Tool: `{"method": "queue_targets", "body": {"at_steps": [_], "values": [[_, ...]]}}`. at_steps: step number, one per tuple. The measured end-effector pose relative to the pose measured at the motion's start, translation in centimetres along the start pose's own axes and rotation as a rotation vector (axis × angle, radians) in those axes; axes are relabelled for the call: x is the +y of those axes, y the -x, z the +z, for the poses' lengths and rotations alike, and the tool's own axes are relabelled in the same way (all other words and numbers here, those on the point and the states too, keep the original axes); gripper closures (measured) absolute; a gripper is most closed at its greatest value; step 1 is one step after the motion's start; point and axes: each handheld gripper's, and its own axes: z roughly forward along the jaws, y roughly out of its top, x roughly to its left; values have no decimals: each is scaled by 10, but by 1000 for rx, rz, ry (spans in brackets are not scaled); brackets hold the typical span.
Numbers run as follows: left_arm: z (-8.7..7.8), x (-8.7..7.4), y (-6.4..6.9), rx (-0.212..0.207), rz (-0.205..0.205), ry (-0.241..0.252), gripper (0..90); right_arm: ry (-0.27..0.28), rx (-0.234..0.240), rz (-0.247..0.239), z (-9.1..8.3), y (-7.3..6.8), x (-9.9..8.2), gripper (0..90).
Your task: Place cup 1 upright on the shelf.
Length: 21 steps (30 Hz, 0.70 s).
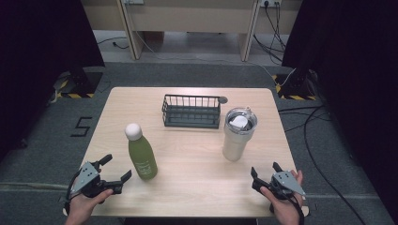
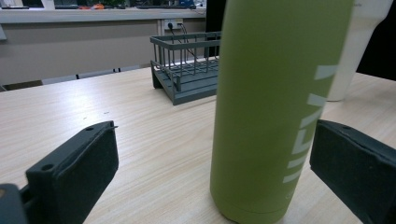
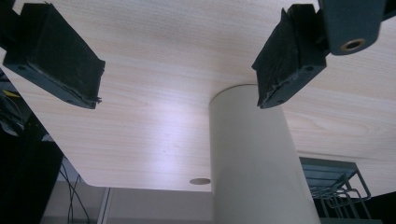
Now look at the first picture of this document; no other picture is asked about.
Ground beige wooden desk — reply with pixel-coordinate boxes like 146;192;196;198
79;0;304;63

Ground short black floor cable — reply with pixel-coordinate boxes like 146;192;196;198
96;36;130;51

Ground black stand base striped tape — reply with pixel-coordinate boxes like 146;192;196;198
55;67;104;99
271;67;317;102

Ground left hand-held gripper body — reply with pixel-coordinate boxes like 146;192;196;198
70;160;123;199

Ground green bottle with white cap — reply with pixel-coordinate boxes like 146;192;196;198
124;122;159;182

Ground hand-held gripper black cable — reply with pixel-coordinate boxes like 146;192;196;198
281;192;306;225
63;170;83;218

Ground person's right hand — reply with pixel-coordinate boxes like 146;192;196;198
259;169;306;225

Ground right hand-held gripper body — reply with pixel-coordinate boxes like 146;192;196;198
252;170;306;201

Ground black curtain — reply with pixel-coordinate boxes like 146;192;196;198
0;0;106;158
281;0;398;218

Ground black wire basket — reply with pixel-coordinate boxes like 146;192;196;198
161;94;222;129

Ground cream tumbler with clear lid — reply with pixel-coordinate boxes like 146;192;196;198
222;106;259;163

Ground long black floor cables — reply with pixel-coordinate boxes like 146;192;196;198
277;105;368;225

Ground right hand-held gripper black cable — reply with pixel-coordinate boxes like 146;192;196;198
281;192;306;225

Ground left hand-held gripper black cable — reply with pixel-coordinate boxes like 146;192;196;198
63;170;83;218

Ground hanging black cable bundle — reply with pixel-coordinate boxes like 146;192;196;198
253;0;288;66

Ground person's left hand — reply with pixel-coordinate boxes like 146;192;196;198
63;188;115;225

